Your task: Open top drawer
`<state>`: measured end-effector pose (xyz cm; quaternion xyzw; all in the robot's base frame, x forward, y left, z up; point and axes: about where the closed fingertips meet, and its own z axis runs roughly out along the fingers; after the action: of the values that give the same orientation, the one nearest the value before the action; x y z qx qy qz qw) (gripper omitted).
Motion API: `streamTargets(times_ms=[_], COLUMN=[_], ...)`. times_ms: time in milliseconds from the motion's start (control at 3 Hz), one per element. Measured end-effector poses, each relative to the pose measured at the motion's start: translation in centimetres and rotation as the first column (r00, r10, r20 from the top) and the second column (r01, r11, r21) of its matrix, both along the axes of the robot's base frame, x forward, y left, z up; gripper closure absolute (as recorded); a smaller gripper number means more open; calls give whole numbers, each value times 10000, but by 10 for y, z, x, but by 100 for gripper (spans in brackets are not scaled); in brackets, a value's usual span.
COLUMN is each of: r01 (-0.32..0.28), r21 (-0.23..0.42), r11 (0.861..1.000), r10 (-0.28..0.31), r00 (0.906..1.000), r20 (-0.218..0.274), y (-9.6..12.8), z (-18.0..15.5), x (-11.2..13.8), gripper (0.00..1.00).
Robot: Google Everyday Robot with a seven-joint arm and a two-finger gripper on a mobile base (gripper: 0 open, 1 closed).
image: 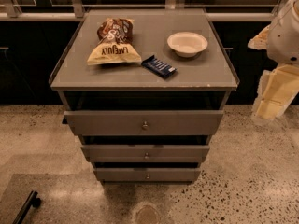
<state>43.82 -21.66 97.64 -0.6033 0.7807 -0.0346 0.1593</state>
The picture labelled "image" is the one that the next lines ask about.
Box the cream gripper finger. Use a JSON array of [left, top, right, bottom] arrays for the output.
[[252, 98, 287, 120], [248, 25, 269, 50]]

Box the grey top drawer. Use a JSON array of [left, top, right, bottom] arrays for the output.
[[64, 110, 223, 136]]

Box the grey drawer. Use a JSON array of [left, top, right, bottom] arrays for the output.
[[81, 145, 209, 162], [93, 168, 200, 182], [64, 110, 223, 136]]

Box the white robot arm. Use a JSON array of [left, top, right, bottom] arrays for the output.
[[248, 0, 299, 120]]

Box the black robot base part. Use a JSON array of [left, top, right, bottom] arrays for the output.
[[12, 190, 41, 224]]

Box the grey drawer cabinet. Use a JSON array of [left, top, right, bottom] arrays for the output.
[[50, 13, 239, 171]]

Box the grey middle drawer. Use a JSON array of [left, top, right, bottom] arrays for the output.
[[81, 145, 209, 162]]

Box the grey bottom drawer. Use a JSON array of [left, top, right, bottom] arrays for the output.
[[93, 168, 200, 182]]

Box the white paper bowl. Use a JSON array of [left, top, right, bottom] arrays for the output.
[[167, 32, 208, 58]]

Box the blue snack bar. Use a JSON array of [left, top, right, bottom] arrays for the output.
[[141, 55, 177, 79]]

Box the yellow brown chip bag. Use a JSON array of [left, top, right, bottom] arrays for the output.
[[87, 18, 141, 65]]

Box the metal railing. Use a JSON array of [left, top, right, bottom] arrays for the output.
[[0, 0, 289, 21]]

